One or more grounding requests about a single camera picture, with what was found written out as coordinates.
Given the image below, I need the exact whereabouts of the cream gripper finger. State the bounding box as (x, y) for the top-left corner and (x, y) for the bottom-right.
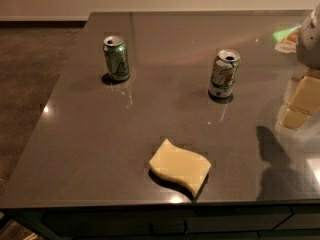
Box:
(281, 69), (320, 129)

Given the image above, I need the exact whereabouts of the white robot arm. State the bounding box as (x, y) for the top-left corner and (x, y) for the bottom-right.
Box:
(281, 5), (320, 129)

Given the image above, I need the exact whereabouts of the white and green soda can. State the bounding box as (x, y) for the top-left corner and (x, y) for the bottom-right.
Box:
(208, 49), (240, 98)

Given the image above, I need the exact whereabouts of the yellow wavy sponge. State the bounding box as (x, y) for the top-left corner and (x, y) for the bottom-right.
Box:
(149, 139), (211, 197)

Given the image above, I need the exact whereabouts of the dark cabinet drawer front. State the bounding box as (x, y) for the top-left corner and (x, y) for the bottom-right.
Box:
(42, 206), (291, 237)

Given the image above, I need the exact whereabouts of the black drawer handle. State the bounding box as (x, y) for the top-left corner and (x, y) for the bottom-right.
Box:
(149, 220), (188, 237)

